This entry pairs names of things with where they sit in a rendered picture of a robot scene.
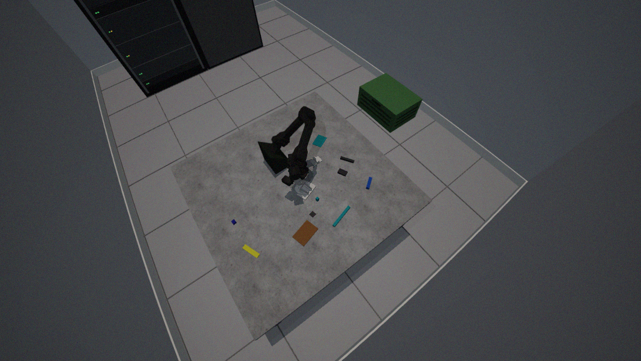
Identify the yellow flat bar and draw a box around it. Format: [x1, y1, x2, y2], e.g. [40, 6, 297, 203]
[243, 244, 260, 258]

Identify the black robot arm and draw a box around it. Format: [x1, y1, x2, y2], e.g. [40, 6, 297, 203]
[268, 106, 316, 180]

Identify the brown flat rectangular plate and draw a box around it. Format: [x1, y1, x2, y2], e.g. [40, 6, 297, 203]
[292, 220, 318, 246]

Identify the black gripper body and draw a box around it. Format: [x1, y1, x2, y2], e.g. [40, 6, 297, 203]
[282, 161, 307, 186]

